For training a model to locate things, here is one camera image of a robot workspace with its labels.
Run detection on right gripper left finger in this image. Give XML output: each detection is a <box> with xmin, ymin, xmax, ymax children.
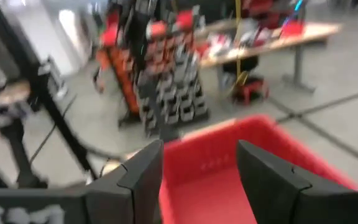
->
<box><xmin>85</xmin><ymin>139</ymin><xmax>165</xmax><ymax>224</ymax></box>

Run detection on small red box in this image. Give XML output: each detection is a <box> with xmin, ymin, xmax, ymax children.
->
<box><xmin>280</xmin><ymin>20</ymin><xmax>306</xmax><ymax>39</ymax></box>

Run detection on yellow cord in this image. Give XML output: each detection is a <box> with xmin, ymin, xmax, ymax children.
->
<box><xmin>234</xmin><ymin>0</ymin><xmax>249</xmax><ymax>90</ymax></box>

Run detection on rack of grey bins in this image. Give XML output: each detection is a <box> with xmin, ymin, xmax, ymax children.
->
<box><xmin>135</xmin><ymin>7</ymin><xmax>211</xmax><ymax>139</ymax></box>

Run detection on thin black cable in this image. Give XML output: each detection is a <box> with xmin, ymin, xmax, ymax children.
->
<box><xmin>29</xmin><ymin>95</ymin><xmax>78</xmax><ymax>164</ymax></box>

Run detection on red rolling stool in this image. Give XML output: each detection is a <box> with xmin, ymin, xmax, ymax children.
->
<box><xmin>233</xmin><ymin>76</ymin><xmax>270</xmax><ymax>106</ymax></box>

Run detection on wooden table grey legs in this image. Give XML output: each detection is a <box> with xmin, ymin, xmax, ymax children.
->
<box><xmin>197</xmin><ymin>21</ymin><xmax>343</xmax><ymax>94</ymax></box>

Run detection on round wooden stool seat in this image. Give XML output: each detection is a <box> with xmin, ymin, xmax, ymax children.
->
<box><xmin>0</xmin><ymin>80</ymin><xmax>31</xmax><ymax>107</ymax></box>

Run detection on red shelf unit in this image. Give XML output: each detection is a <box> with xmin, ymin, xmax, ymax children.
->
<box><xmin>241</xmin><ymin>0</ymin><xmax>307</xmax><ymax>29</ymax></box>

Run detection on red plastic bin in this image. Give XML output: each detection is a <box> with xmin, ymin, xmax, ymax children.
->
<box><xmin>158</xmin><ymin>114</ymin><xmax>358</xmax><ymax>224</ymax></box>

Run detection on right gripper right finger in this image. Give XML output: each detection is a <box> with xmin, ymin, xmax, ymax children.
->
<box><xmin>236</xmin><ymin>139</ymin><xmax>358</xmax><ymax>224</ymax></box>

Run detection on orange red bin rack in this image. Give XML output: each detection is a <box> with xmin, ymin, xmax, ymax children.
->
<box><xmin>93</xmin><ymin>9</ymin><xmax>141</xmax><ymax>127</ymax></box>

